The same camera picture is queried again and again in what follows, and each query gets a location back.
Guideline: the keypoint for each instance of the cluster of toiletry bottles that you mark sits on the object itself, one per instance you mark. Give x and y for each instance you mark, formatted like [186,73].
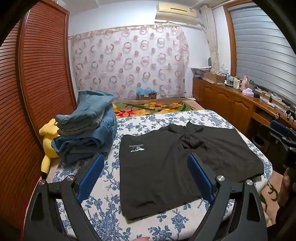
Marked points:
[233,82]

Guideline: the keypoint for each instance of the wooden window frame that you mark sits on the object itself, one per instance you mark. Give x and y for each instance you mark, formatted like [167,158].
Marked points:
[229,41]

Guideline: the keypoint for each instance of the wooden louvered wardrobe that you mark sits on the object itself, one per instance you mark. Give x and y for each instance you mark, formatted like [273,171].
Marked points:
[41,69]

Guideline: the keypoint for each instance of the white lace curtain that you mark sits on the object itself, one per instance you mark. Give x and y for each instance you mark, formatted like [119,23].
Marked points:
[211,39]

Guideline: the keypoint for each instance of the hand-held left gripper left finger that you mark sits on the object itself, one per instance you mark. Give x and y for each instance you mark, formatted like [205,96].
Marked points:
[90,178]

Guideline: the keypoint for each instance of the open cardboard box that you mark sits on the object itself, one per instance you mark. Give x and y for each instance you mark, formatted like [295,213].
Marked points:
[214,77]

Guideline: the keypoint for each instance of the black pants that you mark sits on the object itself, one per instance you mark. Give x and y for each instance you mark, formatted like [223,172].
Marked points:
[161,162]

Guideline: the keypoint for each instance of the cardboard box with blue bag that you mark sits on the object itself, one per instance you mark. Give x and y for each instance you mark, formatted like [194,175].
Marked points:
[145,95]

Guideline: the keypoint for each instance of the blue floral white bedsheet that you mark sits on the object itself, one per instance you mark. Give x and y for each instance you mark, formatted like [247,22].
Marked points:
[138,121]

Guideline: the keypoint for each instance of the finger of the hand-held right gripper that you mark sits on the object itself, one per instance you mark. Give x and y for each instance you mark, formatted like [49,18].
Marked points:
[279,127]

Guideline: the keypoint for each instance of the dark blue folded jeans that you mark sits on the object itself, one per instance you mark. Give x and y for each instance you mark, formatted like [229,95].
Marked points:
[92,143]

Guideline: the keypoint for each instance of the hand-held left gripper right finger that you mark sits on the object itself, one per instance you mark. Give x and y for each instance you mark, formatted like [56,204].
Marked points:
[201,178]

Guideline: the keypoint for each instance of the person's right hand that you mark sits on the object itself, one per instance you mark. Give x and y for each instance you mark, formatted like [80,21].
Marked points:
[288,185]

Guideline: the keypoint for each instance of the white air conditioner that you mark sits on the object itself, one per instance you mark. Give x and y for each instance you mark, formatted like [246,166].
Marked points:
[175,14]

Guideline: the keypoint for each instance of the wooden cabinet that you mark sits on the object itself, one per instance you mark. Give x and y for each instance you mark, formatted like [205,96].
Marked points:
[231,102]

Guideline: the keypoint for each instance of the dark waste bin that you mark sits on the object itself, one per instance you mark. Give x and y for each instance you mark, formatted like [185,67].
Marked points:
[257,142]

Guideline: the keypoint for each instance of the pink tissue box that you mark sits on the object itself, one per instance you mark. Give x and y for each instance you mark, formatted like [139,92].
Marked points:
[248,92]

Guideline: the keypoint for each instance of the circle patterned curtain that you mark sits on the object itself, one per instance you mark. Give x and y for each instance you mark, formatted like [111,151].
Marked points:
[129,58]

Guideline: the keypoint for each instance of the pink bottle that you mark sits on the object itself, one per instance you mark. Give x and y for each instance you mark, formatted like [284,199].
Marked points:
[244,82]

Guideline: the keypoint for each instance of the stack of papers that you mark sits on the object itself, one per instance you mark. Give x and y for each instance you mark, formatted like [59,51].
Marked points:
[200,70]

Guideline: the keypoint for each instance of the yellow plush toy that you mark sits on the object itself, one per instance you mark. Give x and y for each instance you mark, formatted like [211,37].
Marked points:
[47,143]

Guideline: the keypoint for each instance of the light blue folded jeans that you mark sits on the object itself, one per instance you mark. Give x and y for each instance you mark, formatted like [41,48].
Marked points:
[90,109]

